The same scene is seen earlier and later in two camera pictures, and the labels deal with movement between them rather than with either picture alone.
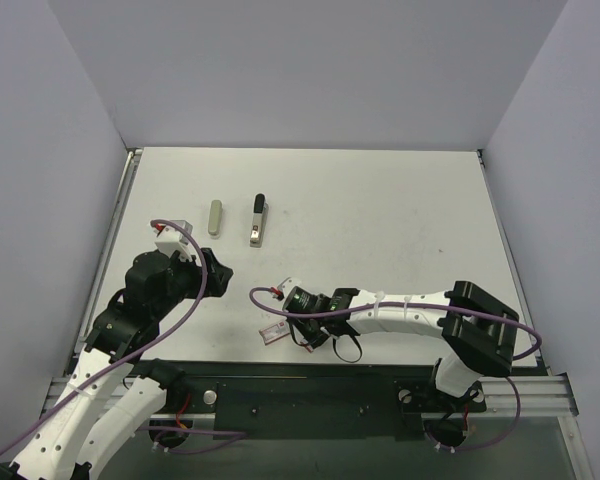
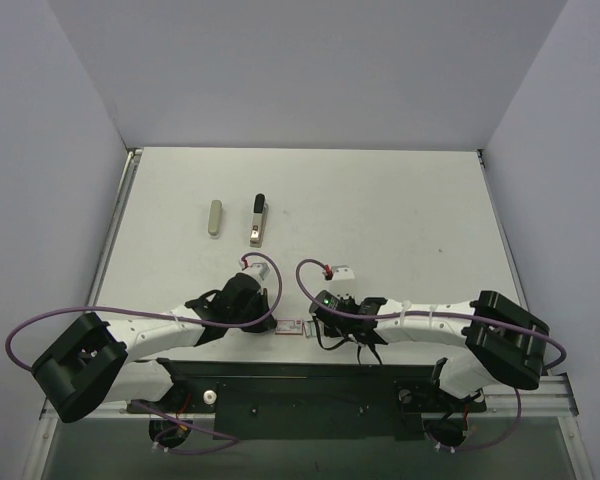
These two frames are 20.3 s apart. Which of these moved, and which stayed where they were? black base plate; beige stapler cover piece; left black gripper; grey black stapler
Moved: left black gripper
Stayed: black base plate; beige stapler cover piece; grey black stapler
